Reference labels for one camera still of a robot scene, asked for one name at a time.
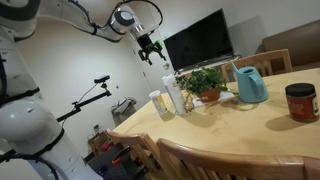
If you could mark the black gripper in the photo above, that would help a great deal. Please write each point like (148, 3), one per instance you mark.
(146, 45)

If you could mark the white paper towel roll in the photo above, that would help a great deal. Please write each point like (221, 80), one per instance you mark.
(175, 95)

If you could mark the white printed can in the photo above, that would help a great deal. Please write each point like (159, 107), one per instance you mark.
(160, 106)

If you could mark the blue watering can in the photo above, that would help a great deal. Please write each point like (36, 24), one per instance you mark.
(251, 86)

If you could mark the brown jar black lid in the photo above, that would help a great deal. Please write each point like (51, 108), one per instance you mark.
(301, 105)

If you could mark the black flat screen television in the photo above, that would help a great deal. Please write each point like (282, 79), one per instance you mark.
(200, 40)

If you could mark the potted green plant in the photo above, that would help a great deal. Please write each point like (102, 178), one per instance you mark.
(203, 83)

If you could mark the grey cloth bundle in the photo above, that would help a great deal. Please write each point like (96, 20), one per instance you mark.
(123, 106)

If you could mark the wooden dining chair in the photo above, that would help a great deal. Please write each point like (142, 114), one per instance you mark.
(233, 163)
(140, 141)
(256, 58)

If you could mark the small glass jar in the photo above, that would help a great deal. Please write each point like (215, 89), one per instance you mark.
(96, 129)

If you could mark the wooden crate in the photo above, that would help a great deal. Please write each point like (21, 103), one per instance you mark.
(98, 141)

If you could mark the black equipment cart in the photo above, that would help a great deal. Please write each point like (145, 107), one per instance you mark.
(113, 168)

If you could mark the brown armchair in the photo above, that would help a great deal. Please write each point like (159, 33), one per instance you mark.
(293, 43)

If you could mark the white wall fixture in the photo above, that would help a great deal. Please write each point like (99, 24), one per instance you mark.
(166, 66)

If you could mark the green wall note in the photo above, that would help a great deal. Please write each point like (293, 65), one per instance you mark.
(158, 42)

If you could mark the black camera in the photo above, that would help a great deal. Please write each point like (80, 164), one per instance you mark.
(101, 79)

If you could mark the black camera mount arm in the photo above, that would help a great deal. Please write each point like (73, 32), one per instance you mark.
(86, 101)

